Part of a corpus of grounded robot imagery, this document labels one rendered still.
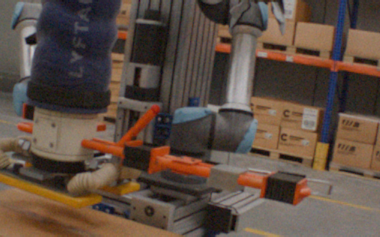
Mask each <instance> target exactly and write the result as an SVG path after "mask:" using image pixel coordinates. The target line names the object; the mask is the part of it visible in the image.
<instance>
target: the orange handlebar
mask: <svg viewBox="0 0 380 237"><path fill-rule="evenodd" d="M33 124H34V123H31V122H20V123H19V124H18V125H17V128H18V130H20V131H22V132H25V133H29V134H32V130H33ZM102 131H106V124H104V123H100V122H98V124H97V131H96V133H97V132H102ZM93 140H96V141H99V142H96V141H93ZM105 143H107V144H105ZM108 144H109V145H108ZM111 144H112V145H111ZM116 144H117V142H111V141H107V140H104V139H99V138H94V137H93V138H92V140H89V139H83V140H82V141H81V146H82V147H84V148H87V149H91V150H95V151H98V152H104V153H107V154H110V155H115V156H120V157H122V151H123V148H122V147H118V146H115V145H116ZM201 162H202V160H199V159H196V158H192V157H174V156H168V155H163V157H160V156H157V157H156V159H155V165H156V166H160V167H166V168H168V169H171V172H173V173H179V174H182V175H186V176H192V175H197V176H203V177H206V178H209V177H210V168H211V167H214V166H215V165H211V164H208V163H201ZM237 182H238V184H239V185H242V186H246V187H249V188H254V189H258V190H261V187H262V182H263V176H262V175H256V174H249V173H246V175H245V176H242V175H241V176H240V177H239V178H238V180H237ZM310 194H311V190H310V188H309V187H308V186H306V185H305V187H302V188H301V189H300V195H299V198H307V197H308V196H310Z"/></svg>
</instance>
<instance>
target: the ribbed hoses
mask: <svg viewBox="0 0 380 237"><path fill-rule="evenodd" d="M19 139H23V140H28V141H32V137H31V136H19V137H17V138H13V137H7V138H6V137H5V138H1V139H0V169H4V168H6V167H8V166H9V165H10V164H11V162H10V160H8V157H7V155H6V154H5V152H11V151H12V152H17V151H18V153H19V149H17V146H18V142H20V141H19ZM103 165H104V166H103V167H102V166H101V167H102V169H99V170H97V171H95V172H92V173H90V174H88V173H86V174H85V173H82V174H79V175H78V174H77V175H76V176H75V177H73V178H72V180H71V181H70V182H69V183H68V189H69V191H70V192H72V193H75V194H79V193H82V192H84V191H85V190H88V189H90V190H91V189H93V188H94V189H98V188H101V187H103V186H107V185H108V184H110V183H112V182H113V181H117V182H123V181H124V180H126V179H136V178H138V177H139V176H140V170H137V169H132V168H129V167H125V166H124V167H122V166H121V163H114V162H113V163H106V164H105V163H104V164H103Z"/></svg>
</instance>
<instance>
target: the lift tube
mask: <svg viewBox="0 0 380 237"><path fill-rule="evenodd" d="M41 5H42V9H41V12H40V14H39V16H38V19H37V22H36V25H35V31H36V36H37V39H36V40H37V43H38V46H37V49H36V51H35V54H34V56H33V59H32V64H31V69H30V82H34V83H38V84H41V85H45V86H51V87H55V88H64V89H74V90H81V91H89V92H105V91H107V90H108V88H109V85H110V81H111V77H112V55H111V50H112V48H113V47H114V45H115V43H116V41H117V38H118V28H117V25H116V18H117V16H118V14H119V12H120V9H121V6H122V0H41ZM26 103H28V104H30V105H32V106H34V107H39V108H43V109H46V110H58V111H65V112H71V113H107V112H108V109H107V106H106V107H82V106H62V105H57V104H51V103H44V102H41V101H37V100H32V99H31V98H29V97H28V99H27V101H26Z"/></svg>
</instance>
